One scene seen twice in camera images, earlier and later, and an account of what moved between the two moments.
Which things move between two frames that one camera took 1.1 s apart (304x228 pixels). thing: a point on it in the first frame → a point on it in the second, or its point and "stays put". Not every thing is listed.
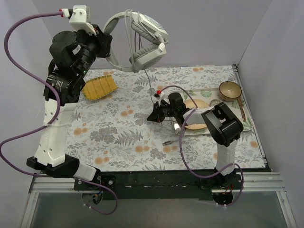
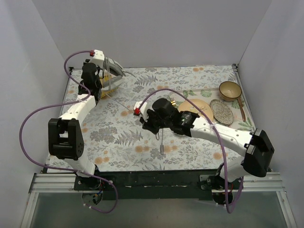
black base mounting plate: (154, 185) stays put
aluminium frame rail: (262, 182) stays put
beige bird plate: (200, 103) stays put
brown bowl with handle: (229, 91) stays put
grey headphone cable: (133, 65) → (162, 146)
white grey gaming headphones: (148, 29) → (115, 67)
